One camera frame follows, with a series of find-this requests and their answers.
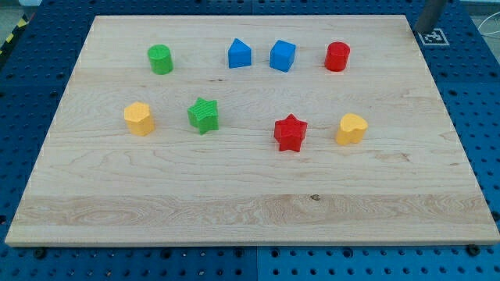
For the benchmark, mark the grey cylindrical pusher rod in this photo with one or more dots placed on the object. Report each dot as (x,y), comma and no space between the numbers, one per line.
(429,16)

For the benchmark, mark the yellow heart block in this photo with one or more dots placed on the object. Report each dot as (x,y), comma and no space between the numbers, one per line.
(351,129)

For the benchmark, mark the white fiducial marker tag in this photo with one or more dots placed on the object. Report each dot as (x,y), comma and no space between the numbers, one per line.
(435,38)

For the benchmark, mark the red cylinder block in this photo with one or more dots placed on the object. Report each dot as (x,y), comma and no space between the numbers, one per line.
(337,56)

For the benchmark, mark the blue cube block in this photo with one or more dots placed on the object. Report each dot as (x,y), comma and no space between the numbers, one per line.
(282,55)

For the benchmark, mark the red star block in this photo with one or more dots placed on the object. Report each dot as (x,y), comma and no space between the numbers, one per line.
(290,133)

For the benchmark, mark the blue triangular prism block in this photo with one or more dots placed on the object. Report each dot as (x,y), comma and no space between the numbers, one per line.
(239,54)

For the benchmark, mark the green star block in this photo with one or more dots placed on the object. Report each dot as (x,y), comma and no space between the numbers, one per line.
(203,114)

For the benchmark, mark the green cylinder block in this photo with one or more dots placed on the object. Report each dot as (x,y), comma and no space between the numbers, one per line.
(160,59)

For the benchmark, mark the light wooden board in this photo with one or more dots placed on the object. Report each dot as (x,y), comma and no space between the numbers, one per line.
(95,184)

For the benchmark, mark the yellow hexagon block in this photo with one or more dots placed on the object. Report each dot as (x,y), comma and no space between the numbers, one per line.
(139,119)

